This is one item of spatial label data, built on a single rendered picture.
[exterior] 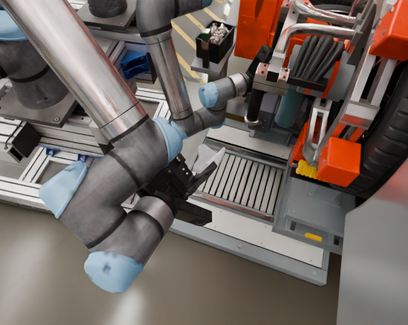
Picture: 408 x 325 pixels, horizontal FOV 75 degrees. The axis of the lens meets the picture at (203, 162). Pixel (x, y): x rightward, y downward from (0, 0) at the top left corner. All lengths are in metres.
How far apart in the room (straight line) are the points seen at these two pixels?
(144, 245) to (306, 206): 1.03
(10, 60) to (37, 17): 0.42
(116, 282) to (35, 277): 1.24
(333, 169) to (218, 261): 0.90
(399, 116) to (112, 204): 0.56
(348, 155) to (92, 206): 0.56
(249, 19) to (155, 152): 1.04
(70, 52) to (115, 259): 0.29
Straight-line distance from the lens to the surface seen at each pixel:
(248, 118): 0.85
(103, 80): 0.42
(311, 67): 0.69
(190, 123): 0.92
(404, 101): 0.66
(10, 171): 1.70
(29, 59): 0.86
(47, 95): 0.92
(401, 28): 0.62
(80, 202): 0.40
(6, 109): 0.99
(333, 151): 0.70
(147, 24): 0.82
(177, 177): 0.53
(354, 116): 0.68
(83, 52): 0.42
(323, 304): 1.51
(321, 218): 1.37
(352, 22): 0.88
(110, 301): 1.47
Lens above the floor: 1.40
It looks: 58 degrees down
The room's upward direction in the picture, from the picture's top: straight up
